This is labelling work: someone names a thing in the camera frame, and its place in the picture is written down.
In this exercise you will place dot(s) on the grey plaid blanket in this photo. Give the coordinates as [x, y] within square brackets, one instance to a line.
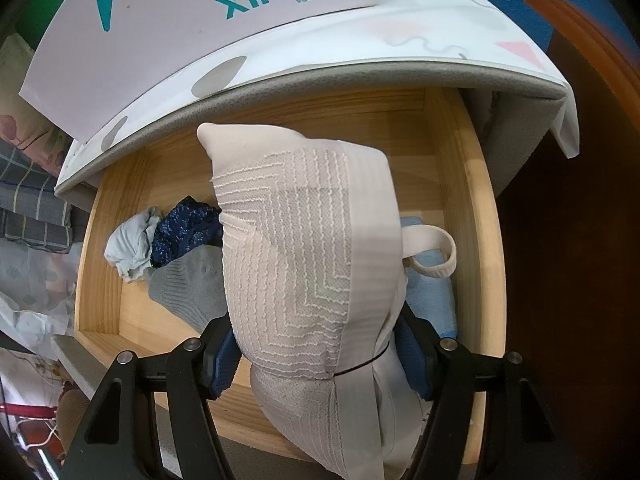
[30, 215]

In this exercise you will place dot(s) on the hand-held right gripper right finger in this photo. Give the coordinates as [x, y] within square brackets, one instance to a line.
[412, 360]

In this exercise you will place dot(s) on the grey sock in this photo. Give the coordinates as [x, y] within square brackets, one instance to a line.
[195, 285]

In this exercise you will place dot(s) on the pale blue underwear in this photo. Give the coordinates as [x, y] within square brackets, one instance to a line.
[127, 250]

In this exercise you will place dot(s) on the grey nightstand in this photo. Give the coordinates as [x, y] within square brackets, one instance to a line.
[520, 125]

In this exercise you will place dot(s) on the crumpled white clothes pile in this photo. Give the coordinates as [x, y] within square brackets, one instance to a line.
[30, 280]

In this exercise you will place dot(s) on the pink floral cloth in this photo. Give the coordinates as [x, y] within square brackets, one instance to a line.
[20, 125]

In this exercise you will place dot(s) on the beige knit underwear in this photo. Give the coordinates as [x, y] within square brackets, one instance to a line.
[300, 240]

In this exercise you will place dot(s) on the white shoe box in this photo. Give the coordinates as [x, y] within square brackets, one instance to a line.
[175, 45]

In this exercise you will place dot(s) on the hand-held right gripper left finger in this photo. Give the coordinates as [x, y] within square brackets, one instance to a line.
[222, 365]

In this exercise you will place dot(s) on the white patterned cover cloth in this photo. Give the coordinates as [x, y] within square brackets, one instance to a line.
[400, 25]

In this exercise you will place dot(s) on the wooden drawer with grey front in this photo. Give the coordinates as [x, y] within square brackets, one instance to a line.
[440, 160]

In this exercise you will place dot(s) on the navy floral lace underwear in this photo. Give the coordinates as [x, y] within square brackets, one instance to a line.
[185, 230]

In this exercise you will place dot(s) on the light blue folded underwear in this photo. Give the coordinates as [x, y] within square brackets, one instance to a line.
[432, 300]

